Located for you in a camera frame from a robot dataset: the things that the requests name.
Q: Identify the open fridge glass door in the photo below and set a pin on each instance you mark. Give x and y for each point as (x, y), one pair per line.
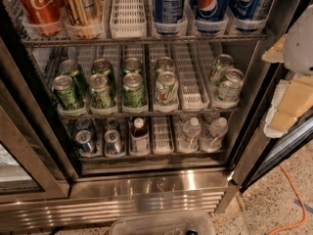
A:
(259, 153)

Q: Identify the blue Pepsi can right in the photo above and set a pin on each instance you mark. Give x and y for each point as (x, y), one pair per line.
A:
(250, 15)

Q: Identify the silver can bottom left front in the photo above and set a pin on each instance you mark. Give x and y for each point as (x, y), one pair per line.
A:
(85, 140)

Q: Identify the empty white shelf tray bottom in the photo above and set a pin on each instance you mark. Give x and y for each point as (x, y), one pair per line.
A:
(162, 136)

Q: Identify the clear water bottle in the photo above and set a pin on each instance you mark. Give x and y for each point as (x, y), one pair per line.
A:
(190, 135)
(212, 140)

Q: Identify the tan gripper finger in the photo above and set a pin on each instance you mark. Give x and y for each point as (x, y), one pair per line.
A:
(275, 53)
(290, 101)

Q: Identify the silver can right front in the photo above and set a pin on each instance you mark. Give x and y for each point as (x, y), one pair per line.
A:
(230, 87)

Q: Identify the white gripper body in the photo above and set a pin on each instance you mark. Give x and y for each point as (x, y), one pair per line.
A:
(300, 48)

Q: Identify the empty white shelf tray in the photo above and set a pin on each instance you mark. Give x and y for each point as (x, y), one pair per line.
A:
(192, 91)
(162, 136)
(128, 19)

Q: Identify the silver can right back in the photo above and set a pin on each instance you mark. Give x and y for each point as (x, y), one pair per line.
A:
(218, 68)

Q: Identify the green can back left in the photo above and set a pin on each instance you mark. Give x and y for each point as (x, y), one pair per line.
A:
(75, 71)

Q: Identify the clear plastic bin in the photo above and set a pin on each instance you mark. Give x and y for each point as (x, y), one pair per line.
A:
(172, 223)

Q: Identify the empty white shelf tray top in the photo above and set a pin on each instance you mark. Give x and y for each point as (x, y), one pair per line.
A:
(128, 19)

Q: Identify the blue pepsi can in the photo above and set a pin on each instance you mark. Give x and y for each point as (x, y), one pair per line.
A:
(167, 15)
(250, 15)
(209, 14)

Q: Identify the blue Pepsi can middle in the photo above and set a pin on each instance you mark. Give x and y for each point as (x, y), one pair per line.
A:
(209, 14)

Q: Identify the white diet can front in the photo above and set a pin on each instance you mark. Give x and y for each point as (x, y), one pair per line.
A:
(167, 89)

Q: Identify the white diet can back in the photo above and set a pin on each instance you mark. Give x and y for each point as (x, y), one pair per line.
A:
(164, 64)

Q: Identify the green can front left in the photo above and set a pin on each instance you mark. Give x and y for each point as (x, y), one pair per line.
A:
(66, 92)

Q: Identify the silver can bottom left back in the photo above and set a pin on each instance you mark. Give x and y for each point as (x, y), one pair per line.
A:
(84, 124)

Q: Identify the brown juice bottle white cap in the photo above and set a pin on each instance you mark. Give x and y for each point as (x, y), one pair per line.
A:
(140, 137)

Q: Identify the silver can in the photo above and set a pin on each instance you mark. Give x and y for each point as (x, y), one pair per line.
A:
(113, 145)
(85, 140)
(84, 124)
(230, 87)
(218, 68)
(111, 124)

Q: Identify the green can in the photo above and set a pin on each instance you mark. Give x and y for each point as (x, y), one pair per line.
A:
(134, 95)
(66, 92)
(102, 66)
(132, 65)
(75, 71)
(100, 92)

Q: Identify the white diet can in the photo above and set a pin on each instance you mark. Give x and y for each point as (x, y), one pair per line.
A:
(164, 64)
(167, 89)

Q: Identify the empty white shelf tray middle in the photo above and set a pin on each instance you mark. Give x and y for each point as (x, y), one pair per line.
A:
(192, 91)

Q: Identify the red Coca-Cola can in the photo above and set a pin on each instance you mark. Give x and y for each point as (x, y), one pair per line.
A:
(44, 14)

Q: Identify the blue Pepsi can left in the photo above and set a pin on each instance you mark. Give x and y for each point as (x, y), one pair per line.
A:
(167, 15)

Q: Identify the gold soda can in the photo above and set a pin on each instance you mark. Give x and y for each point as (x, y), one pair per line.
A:
(84, 17)

